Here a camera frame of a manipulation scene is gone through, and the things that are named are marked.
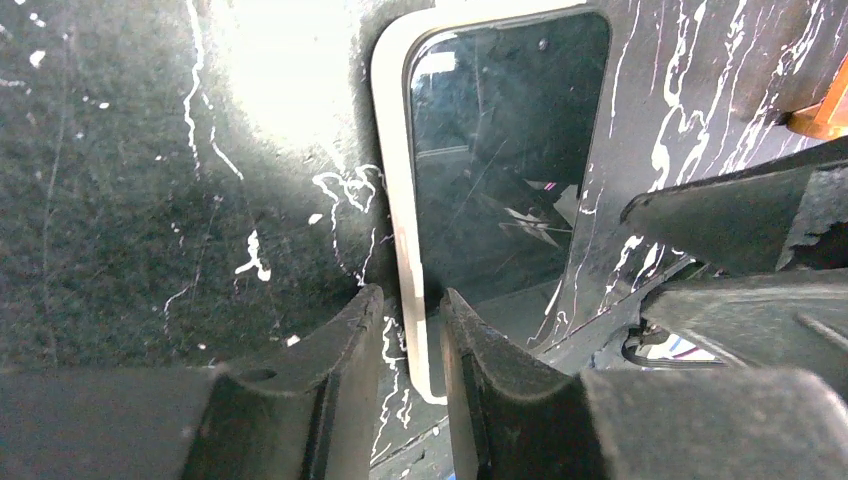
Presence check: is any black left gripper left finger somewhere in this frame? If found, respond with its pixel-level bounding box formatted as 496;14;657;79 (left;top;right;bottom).
1;284;384;479

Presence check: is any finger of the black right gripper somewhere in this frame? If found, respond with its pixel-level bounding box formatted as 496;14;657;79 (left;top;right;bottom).
640;269;847;396
621;138;847;274

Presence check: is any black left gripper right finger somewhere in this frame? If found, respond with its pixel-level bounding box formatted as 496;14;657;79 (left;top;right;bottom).
440;289;847;479

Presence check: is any beige phone case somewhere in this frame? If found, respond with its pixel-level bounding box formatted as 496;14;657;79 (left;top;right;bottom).
371;1;613;405

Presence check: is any orange wooden shelf rack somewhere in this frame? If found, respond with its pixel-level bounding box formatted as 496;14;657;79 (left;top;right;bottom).
786;58;847;141

